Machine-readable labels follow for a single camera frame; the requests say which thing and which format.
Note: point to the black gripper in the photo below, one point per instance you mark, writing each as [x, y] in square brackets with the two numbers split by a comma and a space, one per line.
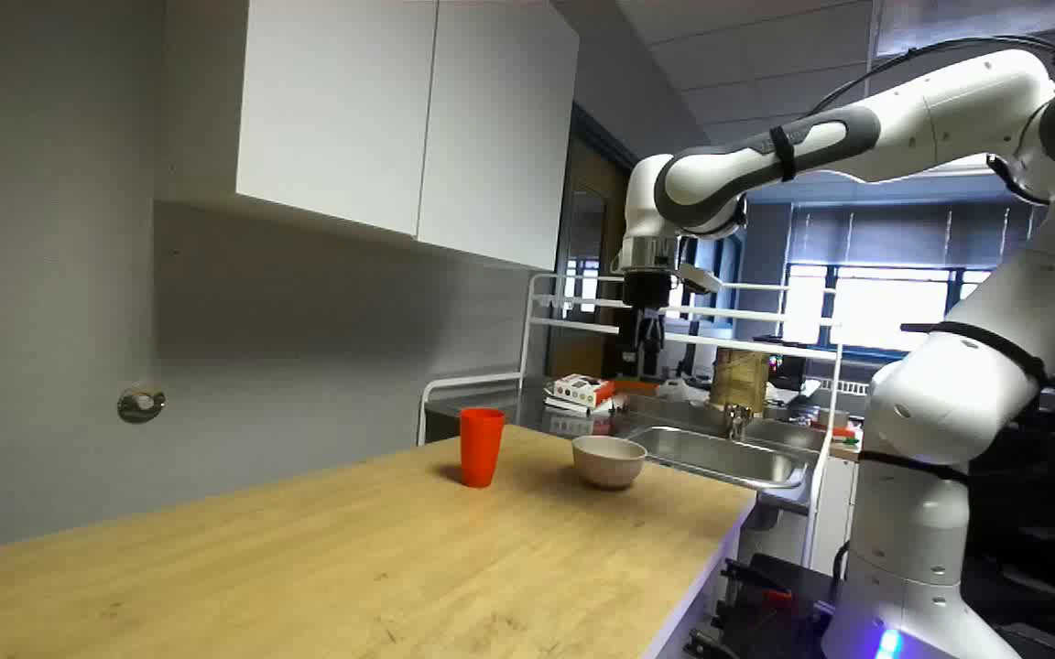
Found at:
[647, 295]

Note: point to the red plastic cup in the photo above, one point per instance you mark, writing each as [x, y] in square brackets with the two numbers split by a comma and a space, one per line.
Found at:
[482, 447]

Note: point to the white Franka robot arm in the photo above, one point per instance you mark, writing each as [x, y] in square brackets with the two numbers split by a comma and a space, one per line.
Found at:
[952, 406]

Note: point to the beige ceramic bowl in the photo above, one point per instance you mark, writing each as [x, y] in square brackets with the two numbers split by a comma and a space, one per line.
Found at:
[609, 462]

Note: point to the white tubular rack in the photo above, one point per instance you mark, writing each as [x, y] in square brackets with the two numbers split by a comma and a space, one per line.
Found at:
[576, 328]

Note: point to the red and white box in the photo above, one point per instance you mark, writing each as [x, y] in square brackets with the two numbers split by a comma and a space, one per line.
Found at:
[579, 389]

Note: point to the brown paper bag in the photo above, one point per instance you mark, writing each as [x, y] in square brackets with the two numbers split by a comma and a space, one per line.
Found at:
[742, 379]

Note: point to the stainless steel sink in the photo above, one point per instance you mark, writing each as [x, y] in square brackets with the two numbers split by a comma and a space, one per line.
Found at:
[722, 457]

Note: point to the window with blinds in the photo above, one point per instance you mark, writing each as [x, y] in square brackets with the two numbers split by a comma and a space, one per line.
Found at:
[880, 281]

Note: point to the black and red clamp equipment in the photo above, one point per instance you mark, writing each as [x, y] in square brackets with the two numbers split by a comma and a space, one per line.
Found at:
[758, 605]

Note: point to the white wall cabinet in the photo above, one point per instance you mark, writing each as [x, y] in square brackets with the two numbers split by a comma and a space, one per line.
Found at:
[393, 111]

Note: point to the round metal wall knob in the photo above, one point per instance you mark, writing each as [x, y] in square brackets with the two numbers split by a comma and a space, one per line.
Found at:
[139, 406]

